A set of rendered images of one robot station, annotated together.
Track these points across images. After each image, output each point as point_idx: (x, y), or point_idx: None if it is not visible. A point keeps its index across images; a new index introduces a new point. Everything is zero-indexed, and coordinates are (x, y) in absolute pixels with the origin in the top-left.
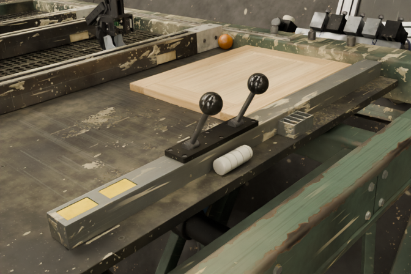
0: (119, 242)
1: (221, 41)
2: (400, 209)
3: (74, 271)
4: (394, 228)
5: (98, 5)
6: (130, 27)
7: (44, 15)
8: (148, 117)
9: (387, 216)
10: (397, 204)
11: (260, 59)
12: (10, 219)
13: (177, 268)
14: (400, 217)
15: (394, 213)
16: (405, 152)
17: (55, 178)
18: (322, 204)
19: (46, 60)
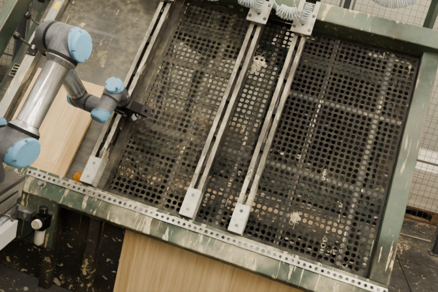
0: None
1: (79, 171)
2: (10, 283)
3: None
4: (19, 277)
5: (132, 100)
6: (116, 112)
7: (250, 175)
8: (81, 63)
9: (21, 282)
10: (12, 286)
11: (47, 150)
12: None
13: (44, 11)
14: (12, 281)
15: (15, 283)
16: None
17: (88, 14)
18: (0, 14)
19: (191, 117)
